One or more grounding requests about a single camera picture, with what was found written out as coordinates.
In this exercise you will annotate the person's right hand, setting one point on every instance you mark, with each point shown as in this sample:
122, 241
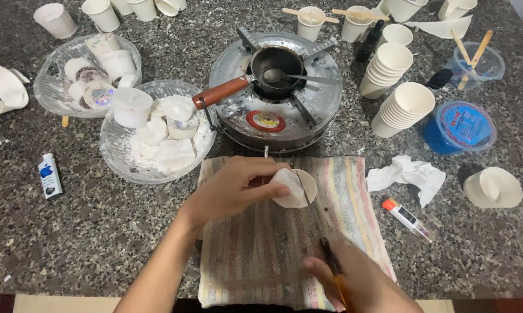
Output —
361, 282

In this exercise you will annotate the person's left hand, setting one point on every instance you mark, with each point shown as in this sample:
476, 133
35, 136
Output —
226, 187

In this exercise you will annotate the striped cloth towel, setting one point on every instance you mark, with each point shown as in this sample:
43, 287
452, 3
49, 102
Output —
261, 243

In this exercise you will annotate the heap of white wax chunks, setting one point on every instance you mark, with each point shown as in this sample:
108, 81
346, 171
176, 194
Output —
170, 139

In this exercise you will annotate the clear lighter with orange cap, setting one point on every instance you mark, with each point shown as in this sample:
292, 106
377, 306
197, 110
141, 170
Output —
407, 219

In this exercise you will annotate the round metal gas stove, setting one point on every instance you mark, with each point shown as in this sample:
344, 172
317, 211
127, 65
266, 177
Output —
287, 121

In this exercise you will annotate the glass bowl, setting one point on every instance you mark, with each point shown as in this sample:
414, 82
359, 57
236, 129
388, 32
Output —
118, 152
52, 87

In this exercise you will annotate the crumpled white tissue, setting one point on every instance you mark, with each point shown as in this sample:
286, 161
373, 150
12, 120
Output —
411, 176

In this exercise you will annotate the white cylinder candle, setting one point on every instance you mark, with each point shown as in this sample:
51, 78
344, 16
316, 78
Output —
132, 108

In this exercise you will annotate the metal spoon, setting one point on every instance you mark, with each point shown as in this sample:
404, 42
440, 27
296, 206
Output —
305, 78

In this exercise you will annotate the torn open paper cup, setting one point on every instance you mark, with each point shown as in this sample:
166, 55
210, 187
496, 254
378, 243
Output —
7, 89
494, 188

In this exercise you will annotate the pile of round decorated candles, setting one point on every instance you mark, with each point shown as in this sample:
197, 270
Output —
94, 87

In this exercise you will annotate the wooden stick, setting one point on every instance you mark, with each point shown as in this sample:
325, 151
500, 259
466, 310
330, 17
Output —
309, 15
478, 54
461, 48
65, 121
359, 14

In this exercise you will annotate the white lighter with blue print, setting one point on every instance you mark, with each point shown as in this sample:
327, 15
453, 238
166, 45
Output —
50, 177

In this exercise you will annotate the white paper cup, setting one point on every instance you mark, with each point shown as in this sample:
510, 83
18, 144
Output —
310, 28
55, 19
396, 34
356, 28
170, 6
101, 15
457, 8
404, 8
121, 6
143, 9

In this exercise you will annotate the stack of white paper cups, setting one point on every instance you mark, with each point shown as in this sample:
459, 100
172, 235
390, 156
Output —
389, 65
407, 106

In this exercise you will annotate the blue plastic container with lid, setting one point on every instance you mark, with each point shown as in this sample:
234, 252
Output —
463, 126

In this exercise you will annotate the dark glass bottle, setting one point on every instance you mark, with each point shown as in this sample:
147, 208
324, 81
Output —
438, 79
370, 43

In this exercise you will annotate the clear plastic cup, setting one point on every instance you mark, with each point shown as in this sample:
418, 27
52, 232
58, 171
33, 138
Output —
489, 65

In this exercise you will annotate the torn white paper strip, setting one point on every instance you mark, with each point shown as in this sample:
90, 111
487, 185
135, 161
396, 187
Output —
444, 27

